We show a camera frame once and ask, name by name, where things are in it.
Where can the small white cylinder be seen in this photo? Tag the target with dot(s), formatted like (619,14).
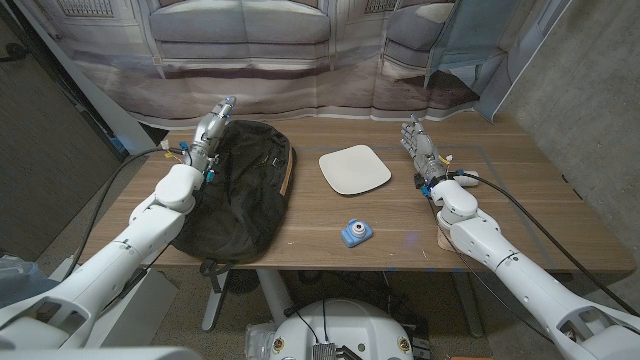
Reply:
(469,179)

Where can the beige wooden block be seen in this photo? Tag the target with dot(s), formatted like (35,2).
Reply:
(444,242)

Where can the white table leg column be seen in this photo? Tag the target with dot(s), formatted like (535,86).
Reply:
(275,300)

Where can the white backdrop frame pole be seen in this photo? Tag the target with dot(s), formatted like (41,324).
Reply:
(528,65)
(100,100)

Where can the blue toy camera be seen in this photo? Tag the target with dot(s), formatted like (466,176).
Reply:
(356,234)

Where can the black round fan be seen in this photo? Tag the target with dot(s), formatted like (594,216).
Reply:
(245,282)

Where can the white square paper plate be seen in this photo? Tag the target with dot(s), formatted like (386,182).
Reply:
(355,170)

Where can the black backpack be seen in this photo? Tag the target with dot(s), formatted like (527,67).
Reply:
(250,200)

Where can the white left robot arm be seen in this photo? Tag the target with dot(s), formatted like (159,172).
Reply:
(125,250)

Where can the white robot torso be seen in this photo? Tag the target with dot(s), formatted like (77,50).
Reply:
(350,325)

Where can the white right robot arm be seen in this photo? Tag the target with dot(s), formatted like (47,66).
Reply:
(510,260)

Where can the clear plastic bag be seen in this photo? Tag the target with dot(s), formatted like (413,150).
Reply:
(257,342)

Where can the grey table leg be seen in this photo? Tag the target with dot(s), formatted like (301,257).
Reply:
(214,305)

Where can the dark table leg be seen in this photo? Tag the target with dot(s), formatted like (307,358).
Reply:
(467,305)

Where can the blue jeans leg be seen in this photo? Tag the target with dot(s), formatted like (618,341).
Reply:
(20,285)

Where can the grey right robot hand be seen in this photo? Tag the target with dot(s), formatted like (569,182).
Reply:
(425,150)

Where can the printed sofa room backdrop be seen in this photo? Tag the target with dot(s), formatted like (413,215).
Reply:
(250,60)

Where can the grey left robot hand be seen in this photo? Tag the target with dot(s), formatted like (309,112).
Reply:
(209,137)

